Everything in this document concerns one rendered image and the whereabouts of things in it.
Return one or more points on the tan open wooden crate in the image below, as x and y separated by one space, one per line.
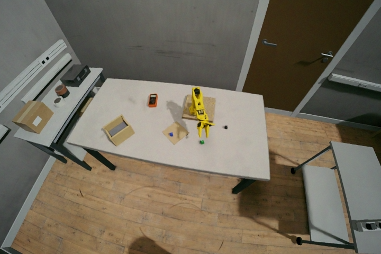
118 130

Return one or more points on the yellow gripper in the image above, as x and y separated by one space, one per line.
203 125

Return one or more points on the orange pocket multimeter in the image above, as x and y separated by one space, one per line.
153 100

